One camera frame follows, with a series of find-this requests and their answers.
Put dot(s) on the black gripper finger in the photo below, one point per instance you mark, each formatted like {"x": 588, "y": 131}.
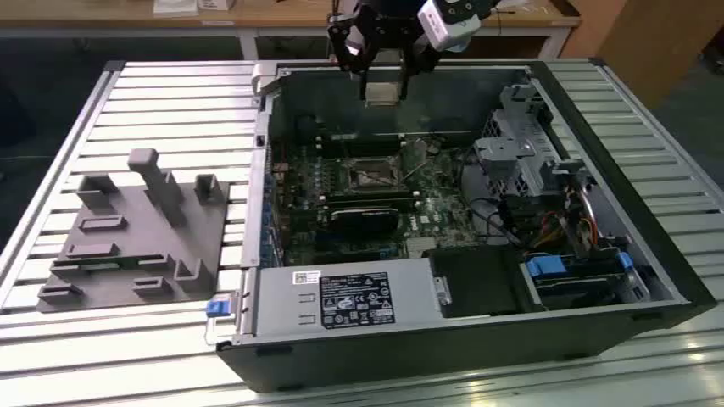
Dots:
{"x": 422, "y": 57}
{"x": 346, "y": 46}

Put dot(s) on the silver cpu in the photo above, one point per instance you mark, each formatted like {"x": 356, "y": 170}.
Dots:
{"x": 382, "y": 93}

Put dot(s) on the cpu socket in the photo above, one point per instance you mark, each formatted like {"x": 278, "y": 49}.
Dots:
{"x": 374, "y": 174}

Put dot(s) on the wooden desk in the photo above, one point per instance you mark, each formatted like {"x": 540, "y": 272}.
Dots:
{"x": 271, "y": 17}

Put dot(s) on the grey metal drive cage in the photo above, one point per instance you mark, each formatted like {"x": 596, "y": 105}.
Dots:
{"x": 503, "y": 152}

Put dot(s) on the white box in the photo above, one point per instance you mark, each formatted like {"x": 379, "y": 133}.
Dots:
{"x": 175, "y": 7}

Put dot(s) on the black ram stick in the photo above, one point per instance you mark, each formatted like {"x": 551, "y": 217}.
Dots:
{"x": 367, "y": 194}

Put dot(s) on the green motherboard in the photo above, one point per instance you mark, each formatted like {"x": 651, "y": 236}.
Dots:
{"x": 442, "y": 212}

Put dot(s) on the black graphics card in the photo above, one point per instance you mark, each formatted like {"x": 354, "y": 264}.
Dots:
{"x": 362, "y": 220}

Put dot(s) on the wooden cabinet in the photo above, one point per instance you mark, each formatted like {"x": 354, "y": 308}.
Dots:
{"x": 651, "y": 42}

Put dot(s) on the silver chipset heatsink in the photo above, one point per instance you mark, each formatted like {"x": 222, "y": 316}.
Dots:
{"x": 422, "y": 246}

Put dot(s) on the black plastic shroud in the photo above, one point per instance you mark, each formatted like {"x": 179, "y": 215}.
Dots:
{"x": 480, "y": 280}

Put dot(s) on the blue disk carrier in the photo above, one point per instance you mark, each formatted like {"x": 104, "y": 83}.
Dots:
{"x": 546, "y": 267}

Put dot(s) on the grey parts rack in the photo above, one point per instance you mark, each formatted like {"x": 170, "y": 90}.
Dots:
{"x": 142, "y": 220}

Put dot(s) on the blue plastic clip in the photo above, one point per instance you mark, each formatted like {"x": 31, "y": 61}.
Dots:
{"x": 624, "y": 260}

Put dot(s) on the silver power supply unit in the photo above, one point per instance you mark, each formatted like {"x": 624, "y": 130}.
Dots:
{"x": 283, "y": 305}

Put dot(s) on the green ram stick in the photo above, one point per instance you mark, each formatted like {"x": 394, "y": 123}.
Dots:
{"x": 128, "y": 263}

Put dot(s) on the blue case latch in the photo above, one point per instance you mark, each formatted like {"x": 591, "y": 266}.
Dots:
{"x": 219, "y": 308}

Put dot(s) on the black open pc case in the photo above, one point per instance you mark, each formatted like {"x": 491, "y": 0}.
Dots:
{"x": 452, "y": 360}

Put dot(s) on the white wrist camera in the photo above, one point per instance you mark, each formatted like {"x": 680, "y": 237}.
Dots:
{"x": 447, "y": 21}

